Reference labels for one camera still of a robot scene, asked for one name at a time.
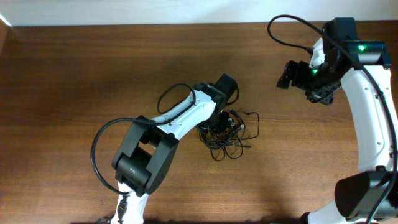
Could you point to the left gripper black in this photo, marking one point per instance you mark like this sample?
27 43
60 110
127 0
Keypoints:
216 123

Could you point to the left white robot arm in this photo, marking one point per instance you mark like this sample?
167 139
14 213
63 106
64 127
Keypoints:
147 150

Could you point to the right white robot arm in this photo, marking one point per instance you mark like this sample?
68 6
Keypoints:
362 69

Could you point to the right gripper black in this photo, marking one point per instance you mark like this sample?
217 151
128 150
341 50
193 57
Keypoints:
300 68

